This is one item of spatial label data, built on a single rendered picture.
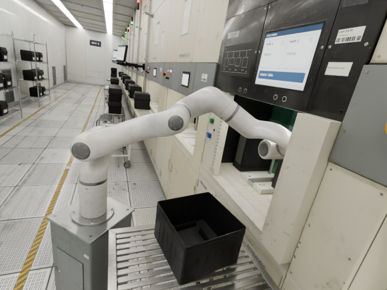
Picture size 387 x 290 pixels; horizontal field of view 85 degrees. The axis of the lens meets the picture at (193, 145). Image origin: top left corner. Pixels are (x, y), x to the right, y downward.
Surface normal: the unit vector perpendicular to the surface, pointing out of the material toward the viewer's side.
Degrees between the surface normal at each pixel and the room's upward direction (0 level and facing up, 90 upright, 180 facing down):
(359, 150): 90
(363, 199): 90
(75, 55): 90
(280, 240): 90
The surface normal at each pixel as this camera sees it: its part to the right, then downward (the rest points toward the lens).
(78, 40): 0.34, 0.34
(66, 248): -0.41, 0.23
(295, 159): -0.93, -0.02
